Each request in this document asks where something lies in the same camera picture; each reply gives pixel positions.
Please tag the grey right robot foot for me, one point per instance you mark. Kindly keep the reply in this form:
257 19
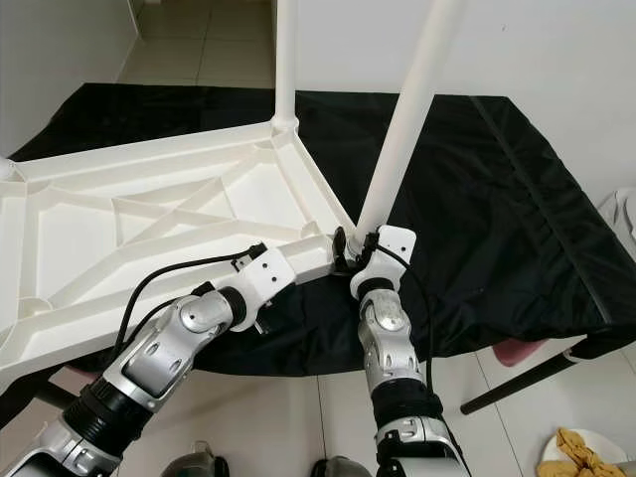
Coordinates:
340 467

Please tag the white plastic table top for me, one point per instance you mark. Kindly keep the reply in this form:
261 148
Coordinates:
99 248

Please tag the white plastic chair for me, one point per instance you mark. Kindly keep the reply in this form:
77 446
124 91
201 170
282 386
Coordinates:
619 214

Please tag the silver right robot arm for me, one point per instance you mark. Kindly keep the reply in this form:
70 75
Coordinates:
393 358

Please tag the white round plate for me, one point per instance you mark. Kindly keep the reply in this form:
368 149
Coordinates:
552 452

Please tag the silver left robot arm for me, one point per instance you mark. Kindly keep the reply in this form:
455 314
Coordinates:
159 363

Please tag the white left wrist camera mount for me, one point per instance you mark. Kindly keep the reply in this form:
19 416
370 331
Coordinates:
268 273

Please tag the black metal stand leg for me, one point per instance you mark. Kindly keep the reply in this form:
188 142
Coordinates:
522 386

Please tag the black table cloth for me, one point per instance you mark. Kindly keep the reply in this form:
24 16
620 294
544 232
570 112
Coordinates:
537 238

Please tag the grey robot foot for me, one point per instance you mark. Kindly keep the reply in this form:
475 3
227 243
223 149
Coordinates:
340 467
197 462

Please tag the grey left robot foot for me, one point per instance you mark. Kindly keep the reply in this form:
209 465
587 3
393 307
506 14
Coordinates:
197 462

